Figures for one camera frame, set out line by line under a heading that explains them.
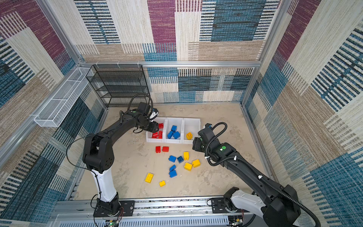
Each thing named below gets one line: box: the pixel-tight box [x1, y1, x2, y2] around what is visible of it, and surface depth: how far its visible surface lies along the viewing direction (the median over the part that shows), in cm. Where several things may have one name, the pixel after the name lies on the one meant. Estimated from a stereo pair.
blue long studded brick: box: [166, 130, 174, 140], surface depth 101 cm
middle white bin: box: [164, 117, 184, 144], surface depth 102 cm
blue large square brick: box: [172, 130, 181, 140], surface depth 101 cm
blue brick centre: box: [168, 155, 177, 163], surface depth 93 cm
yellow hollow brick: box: [185, 131, 193, 140], surface depth 99 cm
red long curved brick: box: [158, 130, 164, 140], surface depth 101 cm
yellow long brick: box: [144, 172, 154, 184], surface depth 84 cm
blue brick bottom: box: [169, 169, 178, 178], surface depth 86 cm
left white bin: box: [146, 116, 167, 143], surface depth 97 cm
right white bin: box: [181, 117, 201, 145], surface depth 103 cm
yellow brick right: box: [191, 158, 201, 168], surface depth 89 cm
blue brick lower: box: [168, 164, 177, 173], surface depth 88 cm
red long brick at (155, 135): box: [151, 131, 159, 139], surface depth 100 cm
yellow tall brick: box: [183, 151, 190, 161], surface depth 91 cm
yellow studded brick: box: [183, 162, 193, 172], surface depth 87 cm
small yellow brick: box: [159, 180, 166, 188], surface depth 82 cm
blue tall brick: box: [171, 124, 178, 133], surface depth 104 cm
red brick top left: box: [155, 146, 162, 154], surface depth 96 cm
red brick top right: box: [162, 146, 170, 153], surface depth 96 cm
